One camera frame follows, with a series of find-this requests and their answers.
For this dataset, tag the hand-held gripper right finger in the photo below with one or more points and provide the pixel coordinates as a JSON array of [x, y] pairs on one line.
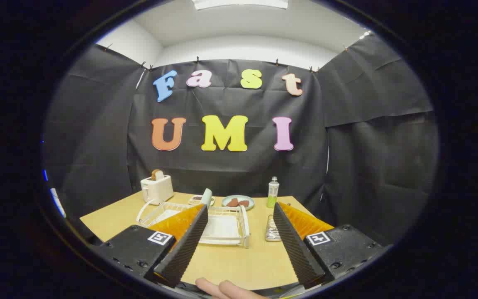
[[295, 245]]

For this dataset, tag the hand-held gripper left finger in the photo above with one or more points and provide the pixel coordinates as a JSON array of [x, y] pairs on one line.
[[187, 245]]

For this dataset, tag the white dish rack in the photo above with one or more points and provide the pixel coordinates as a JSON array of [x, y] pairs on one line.
[[222, 228]]

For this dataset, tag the pale green plate with meat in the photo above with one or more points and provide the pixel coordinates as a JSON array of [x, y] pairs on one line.
[[239, 198]]

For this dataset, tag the small white sauce tray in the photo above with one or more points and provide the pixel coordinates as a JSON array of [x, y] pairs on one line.
[[195, 199]]

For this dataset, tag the green tea bottle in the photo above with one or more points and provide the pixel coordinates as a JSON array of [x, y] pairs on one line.
[[273, 193]]

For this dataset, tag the cream white toaster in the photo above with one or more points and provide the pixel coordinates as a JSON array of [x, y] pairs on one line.
[[158, 190]]

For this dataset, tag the brown meat piece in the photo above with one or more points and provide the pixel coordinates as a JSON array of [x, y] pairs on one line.
[[244, 203], [232, 202]]

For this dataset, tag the brown bread slice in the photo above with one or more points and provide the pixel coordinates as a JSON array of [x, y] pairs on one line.
[[157, 174]]

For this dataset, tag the black backdrop cloth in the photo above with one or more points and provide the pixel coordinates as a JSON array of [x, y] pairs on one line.
[[230, 166]]

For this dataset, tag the ceiling light panel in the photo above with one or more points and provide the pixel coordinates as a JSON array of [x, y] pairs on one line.
[[239, 3]]

